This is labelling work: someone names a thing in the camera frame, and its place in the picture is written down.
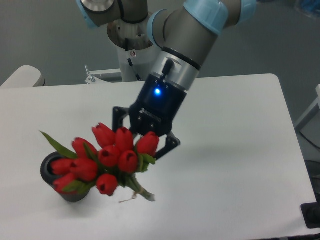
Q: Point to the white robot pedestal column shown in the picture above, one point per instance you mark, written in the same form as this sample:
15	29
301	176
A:
135	51

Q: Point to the white chair armrest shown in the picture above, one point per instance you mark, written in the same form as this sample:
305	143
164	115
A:
25	76

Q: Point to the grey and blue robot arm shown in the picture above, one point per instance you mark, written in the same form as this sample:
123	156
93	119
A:
185	38

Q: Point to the grey ribbed vase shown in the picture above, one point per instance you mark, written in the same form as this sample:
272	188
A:
49	177

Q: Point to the white metal base bracket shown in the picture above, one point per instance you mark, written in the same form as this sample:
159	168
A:
102	76

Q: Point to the black cable grommet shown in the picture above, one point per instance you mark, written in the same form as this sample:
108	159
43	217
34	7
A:
311	214

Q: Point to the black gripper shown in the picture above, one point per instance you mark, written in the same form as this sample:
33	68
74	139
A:
154	111

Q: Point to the red tulip bouquet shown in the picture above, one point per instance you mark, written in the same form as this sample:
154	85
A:
114	165

